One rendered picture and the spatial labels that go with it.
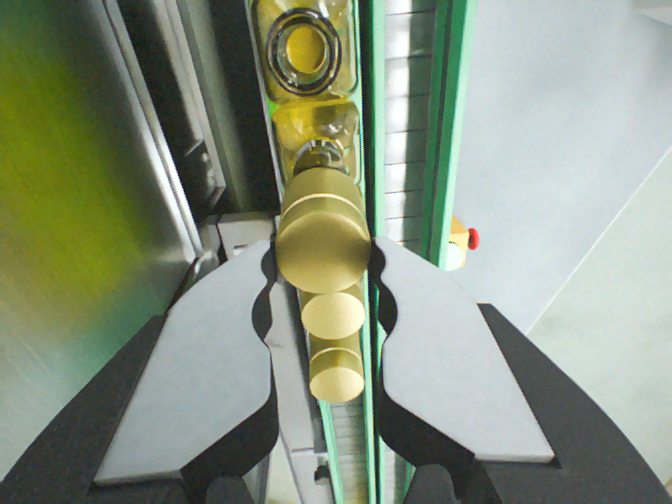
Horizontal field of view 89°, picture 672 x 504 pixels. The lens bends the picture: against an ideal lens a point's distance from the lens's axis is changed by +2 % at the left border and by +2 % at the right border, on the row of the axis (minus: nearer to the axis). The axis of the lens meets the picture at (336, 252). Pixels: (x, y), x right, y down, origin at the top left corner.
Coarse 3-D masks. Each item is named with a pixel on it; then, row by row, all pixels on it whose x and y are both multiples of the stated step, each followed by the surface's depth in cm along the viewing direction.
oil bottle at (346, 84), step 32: (256, 0) 17; (288, 0) 16; (320, 0) 16; (352, 0) 17; (256, 32) 17; (352, 32) 17; (320, 64) 20; (352, 64) 18; (288, 96) 19; (320, 96) 19
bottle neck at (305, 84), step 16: (288, 16) 12; (304, 16) 12; (320, 16) 12; (272, 32) 12; (288, 32) 14; (320, 32) 13; (336, 32) 13; (272, 48) 13; (336, 48) 13; (272, 64) 13; (288, 64) 16; (336, 64) 13; (288, 80) 13; (304, 80) 14; (320, 80) 13; (304, 96) 14
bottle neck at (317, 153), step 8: (304, 144) 19; (312, 144) 19; (320, 144) 19; (328, 144) 19; (304, 152) 18; (312, 152) 17; (320, 152) 17; (328, 152) 17; (336, 152) 19; (296, 160) 19; (304, 160) 17; (312, 160) 16; (320, 160) 16; (328, 160) 16; (336, 160) 17; (296, 168) 17; (304, 168) 16; (336, 168) 16; (344, 168) 17
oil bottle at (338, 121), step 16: (288, 112) 20; (304, 112) 20; (320, 112) 20; (336, 112) 20; (352, 112) 20; (272, 128) 20; (288, 128) 20; (304, 128) 19; (320, 128) 19; (336, 128) 19; (352, 128) 20; (288, 144) 20; (336, 144) 20; (352, 144) 20; (288, 160) 20; (352, 160) 20; (288, 176) 21; (352, 176) 21
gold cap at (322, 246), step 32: (288, 192) 14; (320, 192) 12; (352, 192) 13; (288, 224) 11; (320, 224) 11; (352, 224) 11; (288, 256) 11; (320, 256) 12; (352, 256) 12; (320, 288) 12
